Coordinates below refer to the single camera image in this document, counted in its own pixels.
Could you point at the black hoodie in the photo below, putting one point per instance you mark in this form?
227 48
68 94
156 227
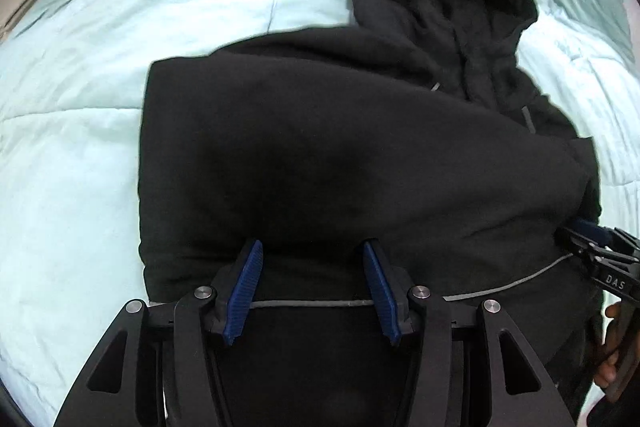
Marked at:
300 157

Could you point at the person's right hand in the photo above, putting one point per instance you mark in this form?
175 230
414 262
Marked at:
611 322

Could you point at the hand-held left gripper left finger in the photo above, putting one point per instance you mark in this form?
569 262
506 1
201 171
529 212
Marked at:
246 277

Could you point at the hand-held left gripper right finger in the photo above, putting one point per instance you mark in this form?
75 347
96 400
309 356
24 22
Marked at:
376 279

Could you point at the light green quilt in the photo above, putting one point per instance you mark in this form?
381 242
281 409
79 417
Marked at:
75 157

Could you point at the green pillow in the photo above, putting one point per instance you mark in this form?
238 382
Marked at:
590 7

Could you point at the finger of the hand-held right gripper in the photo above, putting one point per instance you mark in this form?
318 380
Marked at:
575 243
590 226

